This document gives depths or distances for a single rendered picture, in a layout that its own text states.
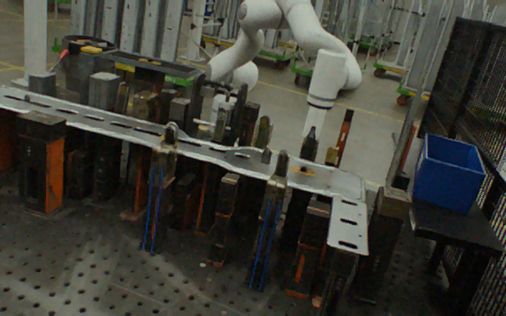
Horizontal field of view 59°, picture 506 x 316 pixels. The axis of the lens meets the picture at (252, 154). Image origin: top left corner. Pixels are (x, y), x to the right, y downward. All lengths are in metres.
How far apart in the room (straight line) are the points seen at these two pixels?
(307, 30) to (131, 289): 0.91
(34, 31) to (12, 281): 4.29
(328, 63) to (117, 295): 0.86
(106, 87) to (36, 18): 3.74
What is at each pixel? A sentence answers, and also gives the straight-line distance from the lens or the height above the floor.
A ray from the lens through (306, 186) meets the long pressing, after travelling 1.36.
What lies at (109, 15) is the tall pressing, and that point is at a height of 0.75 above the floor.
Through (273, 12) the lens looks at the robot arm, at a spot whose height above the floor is 1.44.
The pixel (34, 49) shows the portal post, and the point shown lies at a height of 0.41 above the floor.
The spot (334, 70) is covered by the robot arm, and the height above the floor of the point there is 1.34.
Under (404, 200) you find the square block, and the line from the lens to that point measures 1.31.
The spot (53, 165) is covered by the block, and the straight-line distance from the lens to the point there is 1.56.
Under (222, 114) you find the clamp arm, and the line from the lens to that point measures 1.60.
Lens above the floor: 1.54
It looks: 21 degrees down
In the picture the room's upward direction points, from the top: 11 degrees clockwise
